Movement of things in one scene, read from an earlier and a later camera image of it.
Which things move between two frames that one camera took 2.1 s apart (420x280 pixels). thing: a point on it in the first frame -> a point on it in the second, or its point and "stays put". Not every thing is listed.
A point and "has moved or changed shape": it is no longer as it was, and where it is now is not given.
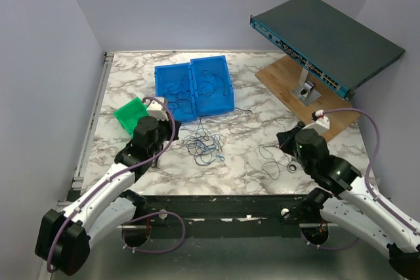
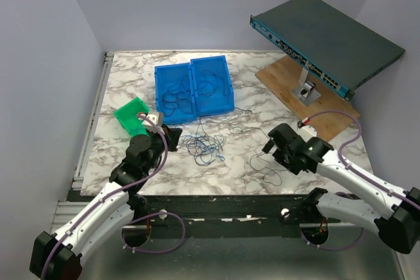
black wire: [206, 88] stays put
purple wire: [274, 119] has moved or changed shape
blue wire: [203, 147] stays put
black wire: [178, 96] stays put
